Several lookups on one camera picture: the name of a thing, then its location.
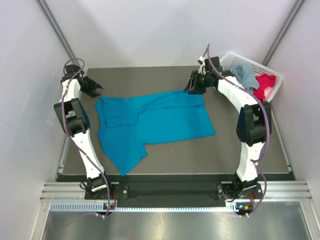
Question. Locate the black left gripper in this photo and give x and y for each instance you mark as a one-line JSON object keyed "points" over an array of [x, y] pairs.
{"points": [[91, 92]]}

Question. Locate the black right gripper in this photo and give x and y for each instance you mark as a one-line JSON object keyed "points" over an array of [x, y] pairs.
{"points": [[192, 87]]}

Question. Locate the bright blue t shirt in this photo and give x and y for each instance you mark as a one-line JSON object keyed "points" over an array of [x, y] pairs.
{"points": [[127, 125]]}

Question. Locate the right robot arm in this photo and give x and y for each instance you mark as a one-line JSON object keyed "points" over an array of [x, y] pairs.
{"points": [[253, 127]]}

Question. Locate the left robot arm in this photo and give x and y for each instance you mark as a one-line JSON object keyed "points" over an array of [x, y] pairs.
{"points": [[76, 126]]}

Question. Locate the white plastic laundry basket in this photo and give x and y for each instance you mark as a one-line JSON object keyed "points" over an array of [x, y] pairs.
{"points": [[231, 59]]}

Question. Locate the grey-blue t shirt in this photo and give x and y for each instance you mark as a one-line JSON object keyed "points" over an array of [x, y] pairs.
{"points": [[245, 76]]}

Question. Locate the red t shirt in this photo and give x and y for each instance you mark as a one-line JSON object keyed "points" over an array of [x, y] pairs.
{"points": [[264, 81]]}

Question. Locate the pink garment in basket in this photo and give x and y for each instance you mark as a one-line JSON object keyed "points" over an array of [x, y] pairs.
{"points": [[267, 92]]}

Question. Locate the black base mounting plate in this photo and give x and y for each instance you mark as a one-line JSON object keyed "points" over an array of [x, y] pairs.
{"points": [[176, 190]]}

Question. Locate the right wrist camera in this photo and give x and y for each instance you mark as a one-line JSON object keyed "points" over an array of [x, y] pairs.
{"points": [[202, 65]]}

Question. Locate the left corner aluminium post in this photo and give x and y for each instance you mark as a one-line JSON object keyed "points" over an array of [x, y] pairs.
{"points": [[45, 9]]}

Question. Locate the corner aluminium post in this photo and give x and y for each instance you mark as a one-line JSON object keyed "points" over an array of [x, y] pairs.
{"points": [[45, 9], [293, 13]]}

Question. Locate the grey slotted cable duct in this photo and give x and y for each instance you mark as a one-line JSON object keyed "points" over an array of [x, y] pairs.
{"points": [[101, 207]]}

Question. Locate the right corner aluminium post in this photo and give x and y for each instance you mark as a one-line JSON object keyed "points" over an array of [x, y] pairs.
{"points": [[293, 13]]}

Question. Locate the aluminium frame rail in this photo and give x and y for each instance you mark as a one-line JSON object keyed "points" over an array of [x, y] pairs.
{"points": [[276, 191]]}

